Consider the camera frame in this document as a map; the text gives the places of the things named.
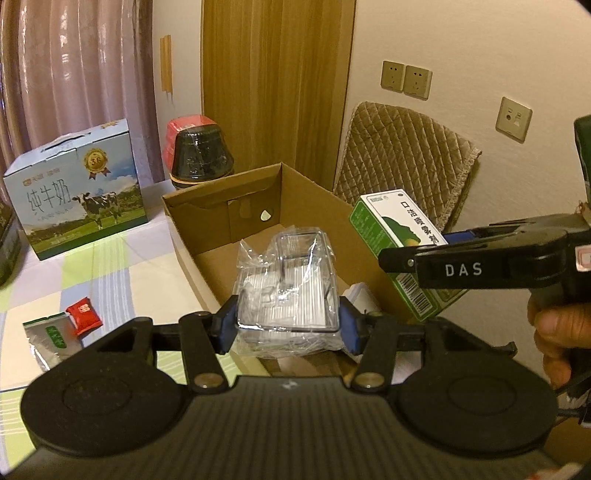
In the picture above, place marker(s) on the large white medicine box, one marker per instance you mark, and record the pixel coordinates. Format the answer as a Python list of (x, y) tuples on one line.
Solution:
[(364, 297)]

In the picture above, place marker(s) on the chair with quilted cover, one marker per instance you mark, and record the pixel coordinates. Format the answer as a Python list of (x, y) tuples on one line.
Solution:
[(401, 147)]

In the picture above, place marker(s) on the person's right hand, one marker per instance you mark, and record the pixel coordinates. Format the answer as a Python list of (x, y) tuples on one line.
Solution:
[(551, 325)]

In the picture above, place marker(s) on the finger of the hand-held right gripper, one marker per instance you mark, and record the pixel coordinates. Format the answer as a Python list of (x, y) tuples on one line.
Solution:
[(508, 263), (459, 237)]

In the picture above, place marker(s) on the red lidded container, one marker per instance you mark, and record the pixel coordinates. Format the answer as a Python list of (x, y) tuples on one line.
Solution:
[(178, 127)]

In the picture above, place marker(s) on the small red packet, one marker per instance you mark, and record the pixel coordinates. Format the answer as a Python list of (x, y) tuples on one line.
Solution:
[(84, 316)]

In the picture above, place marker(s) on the blue cow-print milk carton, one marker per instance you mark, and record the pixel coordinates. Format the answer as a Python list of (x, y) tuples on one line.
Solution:
[(69, 198)]

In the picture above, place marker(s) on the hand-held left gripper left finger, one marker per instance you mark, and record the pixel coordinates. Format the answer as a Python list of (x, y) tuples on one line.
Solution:
[(226, 325)]

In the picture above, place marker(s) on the wooden door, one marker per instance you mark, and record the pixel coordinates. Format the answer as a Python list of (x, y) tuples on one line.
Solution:
[(277, 92)]

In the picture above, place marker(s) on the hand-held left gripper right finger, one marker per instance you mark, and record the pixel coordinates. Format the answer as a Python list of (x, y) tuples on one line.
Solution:
[(348, 325)]

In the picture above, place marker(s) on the beige wall socket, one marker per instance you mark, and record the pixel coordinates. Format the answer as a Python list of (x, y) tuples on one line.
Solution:
[(393, 75), (418, 81), (513, 119)]

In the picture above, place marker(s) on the black wrapped bowl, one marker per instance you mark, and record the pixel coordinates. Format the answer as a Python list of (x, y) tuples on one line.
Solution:
[(201, 157)]

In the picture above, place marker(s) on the brown cardboard box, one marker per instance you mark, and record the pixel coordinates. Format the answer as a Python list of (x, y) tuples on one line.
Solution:
[(207, 258)]

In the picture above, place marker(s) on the pink curtain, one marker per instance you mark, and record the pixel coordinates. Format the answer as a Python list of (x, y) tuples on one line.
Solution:
[(69, 69)]

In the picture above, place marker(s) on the desktop with checked tablecloth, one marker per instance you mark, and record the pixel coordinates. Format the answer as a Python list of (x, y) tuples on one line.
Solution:
[(138, 277)]

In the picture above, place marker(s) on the green foil packet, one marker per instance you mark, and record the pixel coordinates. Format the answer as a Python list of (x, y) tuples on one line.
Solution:
[(48, 337)]

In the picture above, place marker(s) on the green medicine box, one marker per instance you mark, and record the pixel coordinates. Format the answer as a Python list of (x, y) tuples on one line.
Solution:
[(392, 221)]

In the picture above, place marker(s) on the clear plastic container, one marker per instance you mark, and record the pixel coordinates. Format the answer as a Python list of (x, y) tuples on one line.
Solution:
[(286, 286)]

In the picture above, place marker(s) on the paper strip on door frame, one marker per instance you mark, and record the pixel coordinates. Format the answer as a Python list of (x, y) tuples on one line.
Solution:
[(165, 60)]

